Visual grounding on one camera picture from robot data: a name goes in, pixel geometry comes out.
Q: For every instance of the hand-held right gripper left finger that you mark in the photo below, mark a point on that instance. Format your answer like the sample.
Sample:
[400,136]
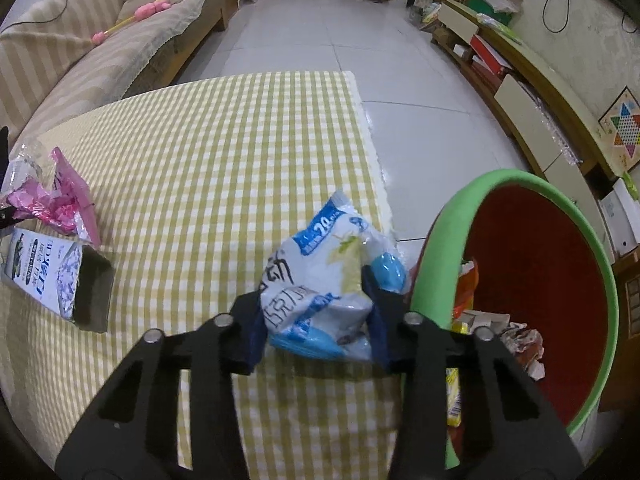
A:
[256,335]

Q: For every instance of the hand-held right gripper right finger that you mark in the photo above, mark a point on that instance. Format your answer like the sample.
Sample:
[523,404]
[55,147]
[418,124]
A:
[381,335]

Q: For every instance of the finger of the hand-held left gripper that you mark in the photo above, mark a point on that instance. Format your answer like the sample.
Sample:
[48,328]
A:
[7,216]
[3,160]

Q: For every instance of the pink foil wrapper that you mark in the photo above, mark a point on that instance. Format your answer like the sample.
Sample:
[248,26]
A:
[65,205]

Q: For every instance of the blue white snack bag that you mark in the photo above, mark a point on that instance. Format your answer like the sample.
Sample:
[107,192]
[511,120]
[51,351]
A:
[320,280]

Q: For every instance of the red bin with green rim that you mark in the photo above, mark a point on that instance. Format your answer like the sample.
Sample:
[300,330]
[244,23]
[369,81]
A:
[540,285]

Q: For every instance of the white purple patterned box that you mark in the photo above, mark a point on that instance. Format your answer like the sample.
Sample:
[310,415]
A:
[45,275]

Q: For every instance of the yellow packet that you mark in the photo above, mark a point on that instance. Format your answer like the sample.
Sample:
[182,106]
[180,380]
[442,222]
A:
[453,395]

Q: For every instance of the orange wrapper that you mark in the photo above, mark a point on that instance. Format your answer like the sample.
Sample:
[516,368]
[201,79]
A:
[465,285]

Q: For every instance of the striped beige sofa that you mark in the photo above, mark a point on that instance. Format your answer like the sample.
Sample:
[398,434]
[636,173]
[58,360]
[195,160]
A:
[75,70]

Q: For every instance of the yellow checked tablecloth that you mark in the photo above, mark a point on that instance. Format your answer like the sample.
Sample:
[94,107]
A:
[225,160]

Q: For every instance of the pink toy wand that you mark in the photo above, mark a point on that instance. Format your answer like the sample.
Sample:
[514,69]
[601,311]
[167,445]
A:
[150,10]

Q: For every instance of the white device box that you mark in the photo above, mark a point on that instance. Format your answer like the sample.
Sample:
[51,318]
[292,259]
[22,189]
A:
[620,220]

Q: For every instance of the wooden tv stand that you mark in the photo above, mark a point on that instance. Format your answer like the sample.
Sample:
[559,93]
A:
[520,95]

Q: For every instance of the red flat box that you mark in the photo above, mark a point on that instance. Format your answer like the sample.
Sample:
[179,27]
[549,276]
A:
[492,55]

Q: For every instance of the colourful checkers board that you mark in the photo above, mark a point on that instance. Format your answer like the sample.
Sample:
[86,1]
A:
[625,130]

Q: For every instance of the green white box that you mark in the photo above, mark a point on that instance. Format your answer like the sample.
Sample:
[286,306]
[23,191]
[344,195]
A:
[495,5]

